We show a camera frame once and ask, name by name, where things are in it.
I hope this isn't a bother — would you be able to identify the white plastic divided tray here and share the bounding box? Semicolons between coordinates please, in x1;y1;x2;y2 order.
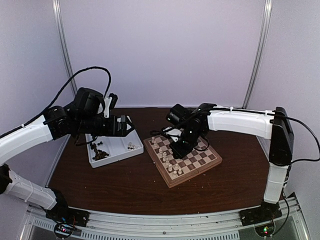
85;130;144;168

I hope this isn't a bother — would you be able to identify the control circuit board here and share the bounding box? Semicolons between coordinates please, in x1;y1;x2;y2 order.
255;225;275;237
53;223;75;238

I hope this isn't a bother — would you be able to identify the white chess pawn corner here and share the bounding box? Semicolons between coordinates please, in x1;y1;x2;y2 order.
173;170;178;178

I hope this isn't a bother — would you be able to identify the left control circuit board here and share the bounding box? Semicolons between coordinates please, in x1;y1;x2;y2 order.
53;223;75;238

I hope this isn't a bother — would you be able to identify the right aluminium corner post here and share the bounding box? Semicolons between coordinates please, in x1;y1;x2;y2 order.
241;0;273;109

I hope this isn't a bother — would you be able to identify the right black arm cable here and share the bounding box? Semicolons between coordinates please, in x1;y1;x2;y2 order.
149;113;320;163

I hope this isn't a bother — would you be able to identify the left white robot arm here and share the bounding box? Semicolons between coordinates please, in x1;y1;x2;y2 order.
0;87;135;222

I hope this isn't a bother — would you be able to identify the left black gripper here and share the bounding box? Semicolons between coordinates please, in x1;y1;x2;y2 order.
75;114;135;137

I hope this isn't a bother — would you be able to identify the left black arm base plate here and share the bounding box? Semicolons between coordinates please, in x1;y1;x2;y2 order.
44;203;90;227

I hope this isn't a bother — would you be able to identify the pile of dark chess pieces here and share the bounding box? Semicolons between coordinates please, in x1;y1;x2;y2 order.
89;141;109;161

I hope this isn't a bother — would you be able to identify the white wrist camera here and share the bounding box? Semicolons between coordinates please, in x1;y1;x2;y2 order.
98;93;118;118
170;136;179;142

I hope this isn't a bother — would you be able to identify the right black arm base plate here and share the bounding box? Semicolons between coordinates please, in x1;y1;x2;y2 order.
239;202;283;226

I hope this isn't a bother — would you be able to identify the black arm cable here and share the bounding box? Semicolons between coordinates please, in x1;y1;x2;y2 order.
0;66;112;138
149;113;320;163

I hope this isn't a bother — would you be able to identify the aluminium corner post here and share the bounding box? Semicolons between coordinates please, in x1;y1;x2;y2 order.
241;0;273;109
51;0;83;107

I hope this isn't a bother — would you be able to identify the left aluminium corner post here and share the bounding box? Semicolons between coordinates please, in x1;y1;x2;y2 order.
51;0;83;107

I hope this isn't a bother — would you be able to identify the aluminium front rail frame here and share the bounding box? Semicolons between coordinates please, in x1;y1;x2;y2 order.
17;196;312;240

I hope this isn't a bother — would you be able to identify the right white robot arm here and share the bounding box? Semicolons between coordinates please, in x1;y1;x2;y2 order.
161;103;294;221

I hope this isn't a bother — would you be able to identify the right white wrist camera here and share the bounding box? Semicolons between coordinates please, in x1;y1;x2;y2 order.
170;136;179;142

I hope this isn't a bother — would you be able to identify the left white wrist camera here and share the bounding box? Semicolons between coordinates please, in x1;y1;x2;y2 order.
98;93;118;118

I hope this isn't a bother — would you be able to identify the right control circuit board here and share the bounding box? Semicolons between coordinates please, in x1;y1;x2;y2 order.
255;225;275;237

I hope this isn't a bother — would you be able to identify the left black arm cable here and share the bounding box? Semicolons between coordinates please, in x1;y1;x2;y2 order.
0;66;112;138

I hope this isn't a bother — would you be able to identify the pile of white chess pieces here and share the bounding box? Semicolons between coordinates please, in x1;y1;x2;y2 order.
127;142;140;150

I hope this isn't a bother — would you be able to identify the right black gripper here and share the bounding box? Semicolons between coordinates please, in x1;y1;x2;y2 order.
169;127;203;159

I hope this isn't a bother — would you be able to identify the wooden chess board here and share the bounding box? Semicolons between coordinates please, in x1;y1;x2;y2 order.
143;135;223;188

